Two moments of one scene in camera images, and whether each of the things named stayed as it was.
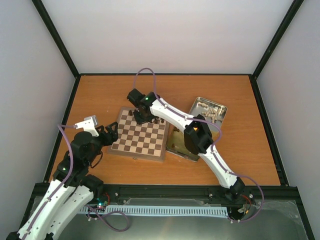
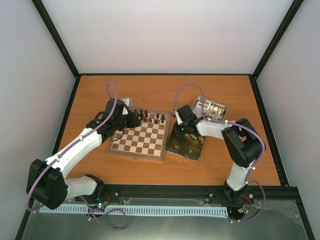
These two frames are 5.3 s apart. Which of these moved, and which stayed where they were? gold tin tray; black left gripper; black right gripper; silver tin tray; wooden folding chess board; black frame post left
Moved: black right gripper; black left gripper
Stayed: wooden folding chess board; silver tin tray; black frame post left; gold tin tray
